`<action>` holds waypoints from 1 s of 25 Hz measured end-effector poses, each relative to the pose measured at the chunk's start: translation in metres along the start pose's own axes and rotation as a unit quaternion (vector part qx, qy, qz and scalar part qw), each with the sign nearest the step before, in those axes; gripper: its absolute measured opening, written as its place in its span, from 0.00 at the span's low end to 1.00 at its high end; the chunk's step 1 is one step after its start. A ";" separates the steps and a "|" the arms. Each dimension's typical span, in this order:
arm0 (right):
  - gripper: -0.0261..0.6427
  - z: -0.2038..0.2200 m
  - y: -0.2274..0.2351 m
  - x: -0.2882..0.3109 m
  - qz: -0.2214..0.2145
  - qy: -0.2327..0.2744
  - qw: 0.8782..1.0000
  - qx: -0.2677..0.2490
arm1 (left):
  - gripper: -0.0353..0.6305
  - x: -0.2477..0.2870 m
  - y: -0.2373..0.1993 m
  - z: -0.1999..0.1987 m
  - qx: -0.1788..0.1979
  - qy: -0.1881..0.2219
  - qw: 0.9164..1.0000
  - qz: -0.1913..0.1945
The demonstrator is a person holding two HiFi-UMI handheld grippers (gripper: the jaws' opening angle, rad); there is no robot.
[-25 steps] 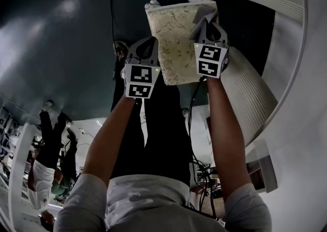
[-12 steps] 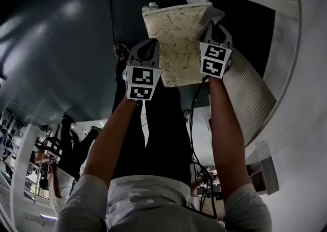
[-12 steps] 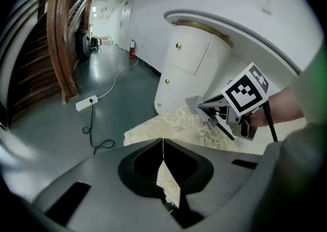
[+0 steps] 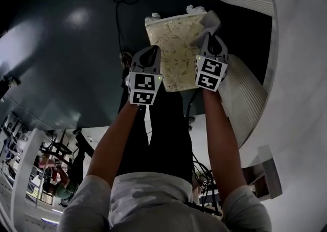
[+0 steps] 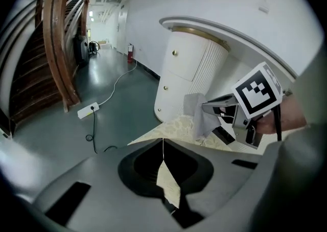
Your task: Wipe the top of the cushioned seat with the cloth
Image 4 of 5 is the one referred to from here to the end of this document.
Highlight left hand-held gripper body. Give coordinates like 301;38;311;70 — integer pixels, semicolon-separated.
125;64;164;106

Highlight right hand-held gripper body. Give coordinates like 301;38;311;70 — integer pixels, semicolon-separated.
194;50;229;92

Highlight beige floral cushioned seat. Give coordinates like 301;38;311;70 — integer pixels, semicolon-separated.
144;12;209;93

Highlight person's left forearm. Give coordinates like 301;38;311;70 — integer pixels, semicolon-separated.
86;101;144;189

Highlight person's right forearm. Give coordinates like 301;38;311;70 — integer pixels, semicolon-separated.
202;88;248;202

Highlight person's black trousers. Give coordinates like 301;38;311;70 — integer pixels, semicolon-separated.
116;82;194;184

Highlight white ribbed curved counter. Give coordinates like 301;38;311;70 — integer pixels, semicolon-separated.
201;0;327;172

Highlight person's grey shirt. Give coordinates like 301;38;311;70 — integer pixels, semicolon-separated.
56;171;273;232

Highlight grey box cabinet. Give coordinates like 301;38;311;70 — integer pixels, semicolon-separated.
251;145;284;200

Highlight cluttered storage shelf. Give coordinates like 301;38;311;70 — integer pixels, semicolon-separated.
0;112;29;175

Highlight long black floor cable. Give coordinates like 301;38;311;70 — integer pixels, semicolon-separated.
101;0;140;57

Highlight black metal frame table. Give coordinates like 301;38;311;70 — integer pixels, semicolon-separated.
45;128;96;175

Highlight bundle of black cables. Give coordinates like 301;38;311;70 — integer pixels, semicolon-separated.
191;153;223;217

